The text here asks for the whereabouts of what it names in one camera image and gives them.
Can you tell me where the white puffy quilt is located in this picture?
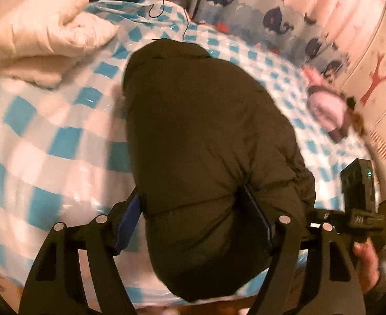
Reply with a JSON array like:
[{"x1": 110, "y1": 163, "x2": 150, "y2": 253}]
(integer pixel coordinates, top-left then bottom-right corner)
[{"x1": 0, "y1": 0, "x2": 119, "y2": 89}]

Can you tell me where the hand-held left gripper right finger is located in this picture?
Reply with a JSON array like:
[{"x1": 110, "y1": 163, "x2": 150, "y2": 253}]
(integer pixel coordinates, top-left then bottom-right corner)
[{"x1": 238, "y1": 185, "x2": 367, "y2": 315}]

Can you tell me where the person's right hand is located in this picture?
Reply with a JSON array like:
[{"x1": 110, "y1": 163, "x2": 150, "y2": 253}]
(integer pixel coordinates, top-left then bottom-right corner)
[{"x1": 353, "y1": 239, "x2": 382, "y2": 294}]

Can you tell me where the pink cloth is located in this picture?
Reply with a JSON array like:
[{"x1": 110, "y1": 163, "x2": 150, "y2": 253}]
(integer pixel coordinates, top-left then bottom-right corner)
[{"x1": 301, "y1": 65, "x2": 325, "y2": 87}]

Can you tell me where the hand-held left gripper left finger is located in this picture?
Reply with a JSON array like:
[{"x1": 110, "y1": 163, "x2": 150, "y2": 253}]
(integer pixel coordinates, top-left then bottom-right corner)
[{"x1": 18, "y1": 190, "x2": 142, "y2": 315}]

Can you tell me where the black puffer jacket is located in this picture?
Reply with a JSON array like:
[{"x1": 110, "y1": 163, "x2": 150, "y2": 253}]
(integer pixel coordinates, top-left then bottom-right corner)
[{"x1": 121, "y1": 38, "x2": 316, "y2": 302}]

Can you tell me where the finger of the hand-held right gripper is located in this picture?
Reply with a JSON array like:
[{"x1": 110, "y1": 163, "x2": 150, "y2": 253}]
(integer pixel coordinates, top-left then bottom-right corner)
[{"x1": 306, "y1": 211, "x2": 348, "y2": 229}]

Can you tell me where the brown clothes pile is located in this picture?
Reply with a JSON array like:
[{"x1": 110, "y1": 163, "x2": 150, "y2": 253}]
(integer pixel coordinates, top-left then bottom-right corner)
[{"x1": 344, "y1": 97, "x2": 372, "y2": 138}]

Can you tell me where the whale print curtain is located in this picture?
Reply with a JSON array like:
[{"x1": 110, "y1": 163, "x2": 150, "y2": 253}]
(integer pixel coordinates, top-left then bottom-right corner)
[{"x1": 171, "y1": 0, "x2": 386, "y2": 89}]

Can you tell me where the blue white checkered bed sheet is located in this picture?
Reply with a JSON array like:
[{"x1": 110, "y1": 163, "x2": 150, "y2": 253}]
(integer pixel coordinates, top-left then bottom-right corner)
[{"x1": 0, "y1": 0, "x2": 382, "y2": 309}]

